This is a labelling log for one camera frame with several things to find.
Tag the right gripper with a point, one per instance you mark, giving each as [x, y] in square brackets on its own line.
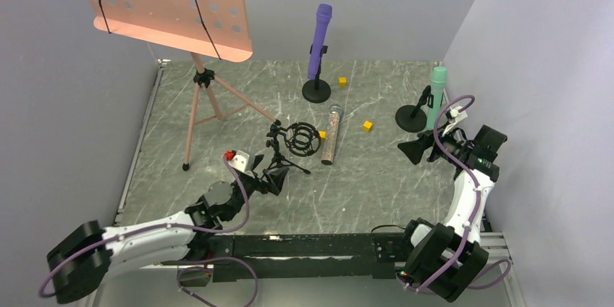
[436, 143]

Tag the aluminium table frame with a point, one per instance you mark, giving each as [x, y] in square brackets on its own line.
[114, 120]

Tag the black round-base clamp stand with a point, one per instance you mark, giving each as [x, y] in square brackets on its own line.
[317, 90]

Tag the purple microphone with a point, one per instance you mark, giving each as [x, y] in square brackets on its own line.
[323, 17]

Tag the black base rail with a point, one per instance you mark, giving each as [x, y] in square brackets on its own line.
[378, 255]

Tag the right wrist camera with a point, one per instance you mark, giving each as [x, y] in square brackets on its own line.
[454, 117]

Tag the yellow cube far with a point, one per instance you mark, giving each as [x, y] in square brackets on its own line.
[342, 82]

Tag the mint green microphone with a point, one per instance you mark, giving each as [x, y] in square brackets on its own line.
[438, 82]

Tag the yellow cube middle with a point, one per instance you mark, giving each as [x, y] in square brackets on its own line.
[367, 126]

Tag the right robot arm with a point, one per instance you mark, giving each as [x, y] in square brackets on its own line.
[446, 257]

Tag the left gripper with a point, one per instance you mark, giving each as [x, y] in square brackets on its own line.
[261, 179]

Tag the glitter silver microphone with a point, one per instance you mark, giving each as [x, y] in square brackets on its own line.
[330, 142]

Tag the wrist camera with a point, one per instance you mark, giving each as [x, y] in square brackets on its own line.
[454, 117]
[240, 160]

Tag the pink perforated music stand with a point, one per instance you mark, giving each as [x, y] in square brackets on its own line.
[215, 28]

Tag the black shock mount tripod stand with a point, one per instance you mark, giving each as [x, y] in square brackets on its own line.
[300, 139]

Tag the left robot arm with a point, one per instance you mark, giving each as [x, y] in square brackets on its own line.
[91, 253]

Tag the black round-base clip stand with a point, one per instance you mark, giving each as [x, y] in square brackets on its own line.
[412, 118]

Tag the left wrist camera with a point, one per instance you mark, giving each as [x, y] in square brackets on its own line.
[240, 160]

